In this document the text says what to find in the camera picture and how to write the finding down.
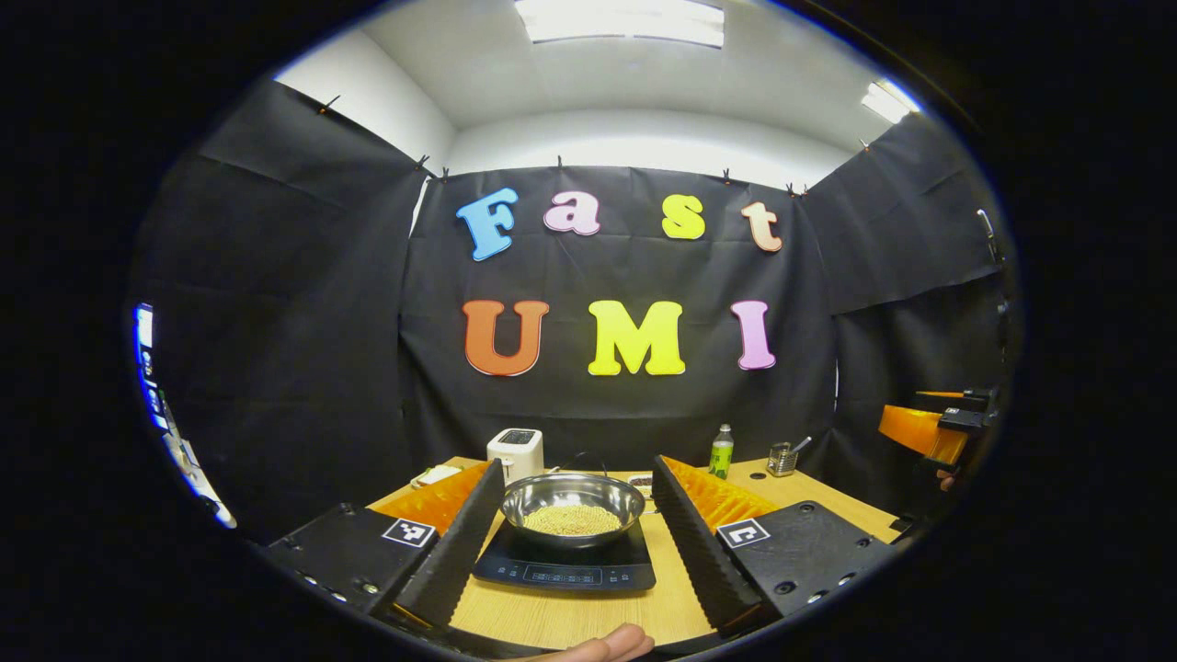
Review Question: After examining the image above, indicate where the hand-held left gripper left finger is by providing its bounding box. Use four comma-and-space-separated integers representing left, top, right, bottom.
262, 458, 507, 635

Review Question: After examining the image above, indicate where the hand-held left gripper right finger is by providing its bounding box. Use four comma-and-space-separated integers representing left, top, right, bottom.
651, 455, 907, 637

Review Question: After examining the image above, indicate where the black induction cooktop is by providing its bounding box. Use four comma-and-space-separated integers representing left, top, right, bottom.
472, 519, 657, 592

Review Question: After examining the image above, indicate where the steel pot with soybeans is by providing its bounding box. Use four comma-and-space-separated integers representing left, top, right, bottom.
500, 473, 658, 551

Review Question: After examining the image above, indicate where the white toaster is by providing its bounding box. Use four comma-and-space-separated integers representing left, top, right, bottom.
486, 428, 544, 485

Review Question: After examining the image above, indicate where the black backdrop cloth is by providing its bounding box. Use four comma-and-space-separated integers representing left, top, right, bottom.
129, 78, 1022, 543

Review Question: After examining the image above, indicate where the small ceiling light panel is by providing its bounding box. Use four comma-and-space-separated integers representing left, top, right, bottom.
862, 80, 922, 125

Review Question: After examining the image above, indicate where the lit screen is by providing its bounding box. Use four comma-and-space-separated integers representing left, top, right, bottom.
133, 302, 171, 433

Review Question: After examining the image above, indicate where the row of small cloth clips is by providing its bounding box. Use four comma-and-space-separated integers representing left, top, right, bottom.
317, 94, 873, 199

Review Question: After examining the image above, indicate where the large ceiling light panel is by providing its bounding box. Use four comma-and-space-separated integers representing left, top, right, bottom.
513, 0, 727, 49

